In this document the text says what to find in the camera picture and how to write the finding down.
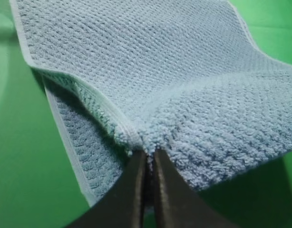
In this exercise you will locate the blue waffle-weave towel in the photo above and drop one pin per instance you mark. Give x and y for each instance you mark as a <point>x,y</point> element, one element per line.
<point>182,75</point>

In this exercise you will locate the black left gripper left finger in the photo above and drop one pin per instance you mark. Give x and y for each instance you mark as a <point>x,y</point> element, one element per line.
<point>123,205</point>

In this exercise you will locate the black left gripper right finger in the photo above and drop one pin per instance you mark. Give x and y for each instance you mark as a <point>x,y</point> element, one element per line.
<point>176,204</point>

